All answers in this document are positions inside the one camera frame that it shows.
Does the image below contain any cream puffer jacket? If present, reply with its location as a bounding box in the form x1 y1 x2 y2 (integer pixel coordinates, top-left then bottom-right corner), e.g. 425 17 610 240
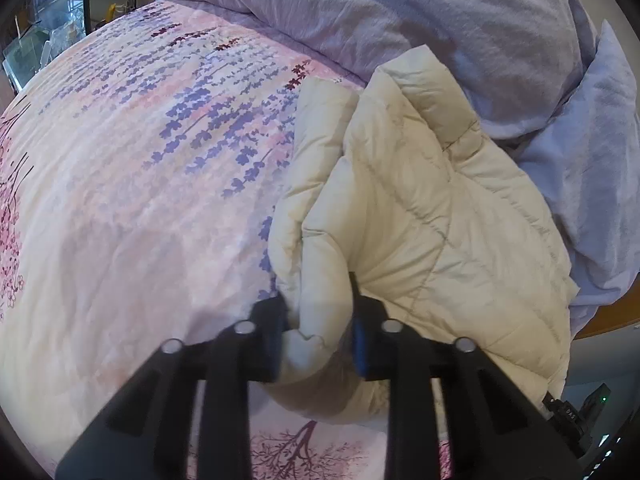
267 45 573 418

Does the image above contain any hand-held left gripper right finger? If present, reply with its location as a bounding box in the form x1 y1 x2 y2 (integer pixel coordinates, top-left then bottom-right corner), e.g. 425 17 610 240
350 272 583 480

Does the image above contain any wooden bed frame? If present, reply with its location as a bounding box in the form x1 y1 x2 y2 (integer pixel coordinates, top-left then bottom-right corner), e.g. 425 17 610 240
570 292 640 342

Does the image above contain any pink floral bed sheet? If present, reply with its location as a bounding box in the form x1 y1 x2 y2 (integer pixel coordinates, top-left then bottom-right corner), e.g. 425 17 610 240
0 0 451 480

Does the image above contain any clutter of small items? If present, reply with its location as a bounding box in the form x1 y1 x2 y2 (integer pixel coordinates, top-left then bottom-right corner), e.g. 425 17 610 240
2 0 138 93

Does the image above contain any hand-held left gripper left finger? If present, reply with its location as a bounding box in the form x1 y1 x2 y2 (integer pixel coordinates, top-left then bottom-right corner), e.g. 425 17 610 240
55 297 291 480

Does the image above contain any lavender crinkled duvet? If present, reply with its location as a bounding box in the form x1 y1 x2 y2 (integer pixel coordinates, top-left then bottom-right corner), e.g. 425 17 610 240
152 0 598 143

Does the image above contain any lavender crinkled pillow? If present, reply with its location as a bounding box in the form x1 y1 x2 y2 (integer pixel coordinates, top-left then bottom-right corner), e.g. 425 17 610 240
520 20 640 336

